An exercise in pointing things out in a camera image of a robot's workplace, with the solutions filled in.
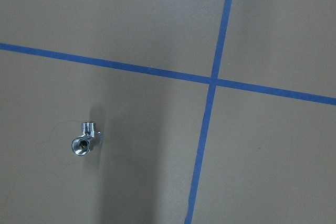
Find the brown paper table mat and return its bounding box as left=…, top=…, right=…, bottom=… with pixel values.
left=1, top=0, right=335, bottom=223

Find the chrome angle valve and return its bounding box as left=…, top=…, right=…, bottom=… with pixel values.
left=71, top=121, right=103, bottom=156

